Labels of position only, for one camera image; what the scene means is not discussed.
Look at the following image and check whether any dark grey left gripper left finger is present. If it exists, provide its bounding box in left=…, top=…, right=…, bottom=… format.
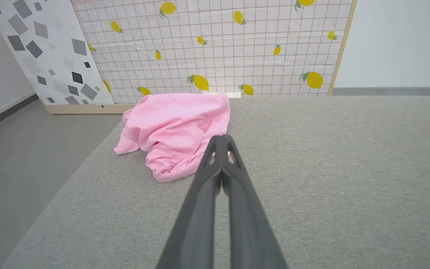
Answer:
left=155, top=135, right=224, bottom=269

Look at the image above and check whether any pink garment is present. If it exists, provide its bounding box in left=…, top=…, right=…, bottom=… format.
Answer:
left=113, top=93, right=231, bottom=183

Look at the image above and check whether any lemon print grid panel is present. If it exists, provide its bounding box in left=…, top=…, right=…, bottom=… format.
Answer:
left=71, top=0, right=358, bottom=105

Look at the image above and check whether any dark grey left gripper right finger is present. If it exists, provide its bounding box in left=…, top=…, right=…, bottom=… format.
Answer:
left=221, top=134, right=289, bottom=269

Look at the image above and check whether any grey fabric sofa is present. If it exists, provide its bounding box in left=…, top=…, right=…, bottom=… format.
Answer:
left=2, top=95, right=430, bottom=269

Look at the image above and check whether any grey shapes patterned white panel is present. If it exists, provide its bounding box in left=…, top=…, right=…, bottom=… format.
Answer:
left=0, top=0, right=135, bottom=115

